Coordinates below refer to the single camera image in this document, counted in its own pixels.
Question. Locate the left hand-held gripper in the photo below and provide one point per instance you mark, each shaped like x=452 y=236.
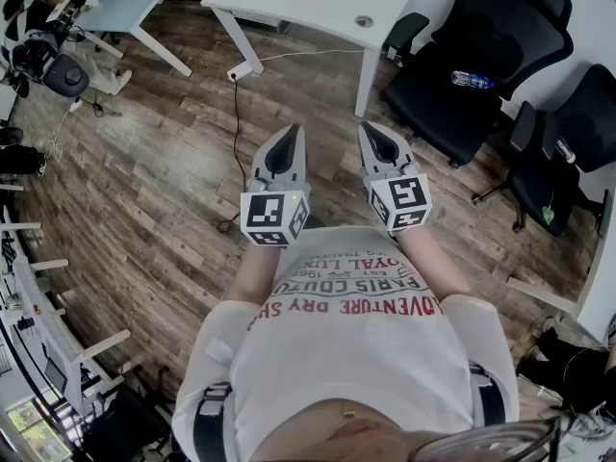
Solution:
x=264 y=212

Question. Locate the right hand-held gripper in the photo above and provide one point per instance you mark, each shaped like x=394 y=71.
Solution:
x=404 y=195

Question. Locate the person's right forearm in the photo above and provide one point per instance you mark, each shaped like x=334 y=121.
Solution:
x=433 y=263

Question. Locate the person's left forearm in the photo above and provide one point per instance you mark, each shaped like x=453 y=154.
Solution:
x=250 y=272

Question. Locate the black office chair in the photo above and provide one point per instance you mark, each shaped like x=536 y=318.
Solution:
x=592 y=128
x=433 y=99

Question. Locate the white floor socket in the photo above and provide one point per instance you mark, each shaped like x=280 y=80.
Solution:
x=233 y=75

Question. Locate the blue label water bottle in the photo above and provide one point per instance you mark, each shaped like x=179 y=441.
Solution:
x=474 y=81

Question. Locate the small green tag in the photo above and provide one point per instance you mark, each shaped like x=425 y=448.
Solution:
x=548 y=215

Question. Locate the small clear bottle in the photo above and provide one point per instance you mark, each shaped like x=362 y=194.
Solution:
x=565 y=149

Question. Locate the white printed t-shirt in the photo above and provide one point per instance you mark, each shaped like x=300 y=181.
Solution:
x=346 y=354

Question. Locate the black round stool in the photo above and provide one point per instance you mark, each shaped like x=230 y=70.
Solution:
x=67 y=76

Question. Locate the person's face and neck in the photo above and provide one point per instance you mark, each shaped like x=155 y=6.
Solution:
x=356 y=433

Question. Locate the white shelf rack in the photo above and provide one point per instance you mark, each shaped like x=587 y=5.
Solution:
x=43 y=301

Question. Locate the thin-rimmed eyeglasses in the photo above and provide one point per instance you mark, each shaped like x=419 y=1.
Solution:
x=505 y=438

